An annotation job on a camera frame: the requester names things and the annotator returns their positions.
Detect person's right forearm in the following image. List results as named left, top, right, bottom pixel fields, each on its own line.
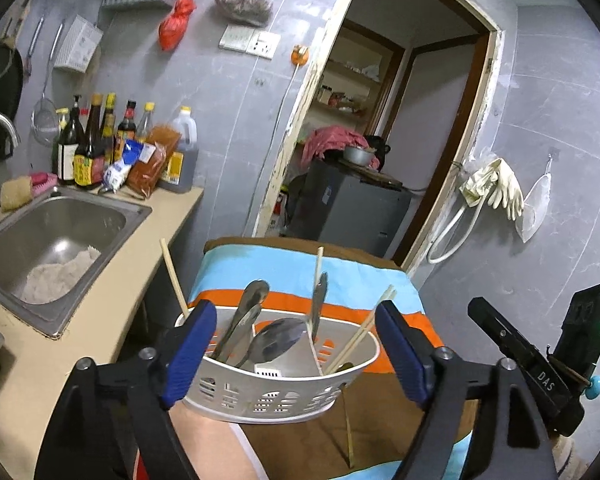
left=549, top=434, right=589, bottom=477

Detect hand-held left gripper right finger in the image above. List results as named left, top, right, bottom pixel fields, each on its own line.
left=374, top=299, right=557, bottom=480

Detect wooden shelf unit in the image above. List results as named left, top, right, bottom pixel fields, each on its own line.
left=309, top=17, right=406, bottom=129

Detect dark bottle red cap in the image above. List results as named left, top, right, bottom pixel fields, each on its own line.
left=116, top=99, right=138, bottom=142

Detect white plastic utensil holder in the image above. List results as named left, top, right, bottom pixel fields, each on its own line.
left=174, top=304, right=382, bottom=424

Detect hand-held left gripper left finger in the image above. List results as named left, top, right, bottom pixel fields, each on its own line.
left=34, top=300, right=218, bottom=480

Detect large dark vinegar jug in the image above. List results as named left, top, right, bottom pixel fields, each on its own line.
left=158, top=105, right=200, bottom=194

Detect white wall switch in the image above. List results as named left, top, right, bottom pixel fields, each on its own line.
left=218, top=23, right=254, bottom=53

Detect white and blue packet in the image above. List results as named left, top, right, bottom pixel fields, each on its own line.
left=99, top=137, right=156, bottom=195

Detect white hose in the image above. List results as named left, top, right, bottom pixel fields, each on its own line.
left=426, top=194, right=486, bottom=265

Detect metal pot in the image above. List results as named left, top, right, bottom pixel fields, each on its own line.
left=342, top=144, right=376, bottom=166

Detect red plastic bag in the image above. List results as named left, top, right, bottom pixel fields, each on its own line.
left=158, top=0, right=198, bottom=52

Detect yellow sponge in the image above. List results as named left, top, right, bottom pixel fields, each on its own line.
left=0, top=176, right=34, bottom=213

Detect metal faucet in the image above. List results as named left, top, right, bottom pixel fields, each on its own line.
left=0, top=112, right=21, bottom=162

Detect stainless steel sink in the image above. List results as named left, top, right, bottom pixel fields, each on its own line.
left=0, top=186, right=154, bottom=339

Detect striped blue orange brown cloth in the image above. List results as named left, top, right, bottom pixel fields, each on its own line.
left=186, top=236, right=482, bottom=480

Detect clear bottle yellow cap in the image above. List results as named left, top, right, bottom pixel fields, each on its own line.
left=135, top=102, right=156, bottom=144

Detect black bag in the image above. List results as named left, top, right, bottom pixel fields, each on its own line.
left=362, top=134, right=392, bottom=161

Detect thin white cable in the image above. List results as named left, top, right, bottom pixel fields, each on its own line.
left=274, top=64, right=302, bottom=133

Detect white hanging box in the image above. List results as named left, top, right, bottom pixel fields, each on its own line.
left=53, top=14, right=104, bottom=74

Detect soy sauce bottle red label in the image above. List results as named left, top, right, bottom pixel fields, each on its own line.
left=73, top=92, right=106, bottom=191

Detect metal mesh strainer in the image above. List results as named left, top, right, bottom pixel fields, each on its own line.
left=31, top=19, right=67, bottom=149

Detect wooden door frame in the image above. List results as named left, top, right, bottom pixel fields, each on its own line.
left=253, top=0, right=504, bottom=272

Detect cream rubber gloves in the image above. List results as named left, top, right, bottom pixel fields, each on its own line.
left=459, top=157, right=526, bottom=222

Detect wooden board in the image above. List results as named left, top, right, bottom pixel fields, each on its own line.
left=337, top=159, right=404, bottom=189

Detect pink scrub brush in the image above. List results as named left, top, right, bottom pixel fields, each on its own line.
left=28, top=172, right=59, bottom=197

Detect red cloth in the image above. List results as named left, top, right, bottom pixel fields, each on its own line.
left=302, top=126, right=381, bottom=169

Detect metal spoon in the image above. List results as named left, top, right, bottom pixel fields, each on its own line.
left=246, top=316, right=309, bottom=367

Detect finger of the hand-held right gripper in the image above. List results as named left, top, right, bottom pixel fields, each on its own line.
left=467, top=296, right=537, bottom=369

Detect orange noodle packet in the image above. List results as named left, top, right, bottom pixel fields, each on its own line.
left=126, top=122, right=184, bottom=199

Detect dark bottle yellow cap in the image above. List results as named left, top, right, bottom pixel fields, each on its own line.
left=100, top=92, right=119, bottom=167

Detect grey cabinet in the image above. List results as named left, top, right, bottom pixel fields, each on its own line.
left=284, top=159, right=414, bottom=262

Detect grey dishcloth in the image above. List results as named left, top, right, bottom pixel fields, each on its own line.
left=19, top=244, right=102, bottom=307

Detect hanging metal kitchen tool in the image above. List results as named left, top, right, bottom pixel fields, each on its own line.
left=24, top=14, right=46, bottom=77

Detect white wall socket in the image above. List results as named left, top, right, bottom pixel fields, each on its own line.
left=246, top=30, right=281, bottom=60

